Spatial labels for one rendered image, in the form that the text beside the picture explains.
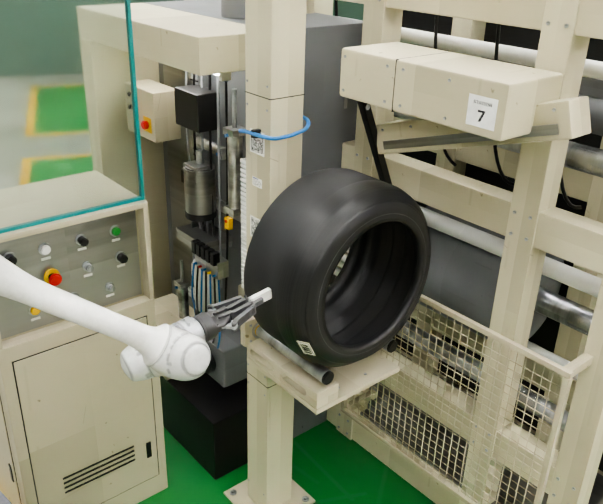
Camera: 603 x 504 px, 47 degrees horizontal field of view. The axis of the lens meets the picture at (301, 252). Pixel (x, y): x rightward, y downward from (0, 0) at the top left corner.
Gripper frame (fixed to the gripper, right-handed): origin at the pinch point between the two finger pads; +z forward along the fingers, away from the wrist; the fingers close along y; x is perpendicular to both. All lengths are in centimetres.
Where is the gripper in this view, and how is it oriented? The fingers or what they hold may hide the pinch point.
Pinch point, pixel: (260, 297)
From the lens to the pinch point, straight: 189.5
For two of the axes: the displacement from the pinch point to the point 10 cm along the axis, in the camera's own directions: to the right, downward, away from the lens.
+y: -6.4, -3.5, 6.8
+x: 0.8, 8.6, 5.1
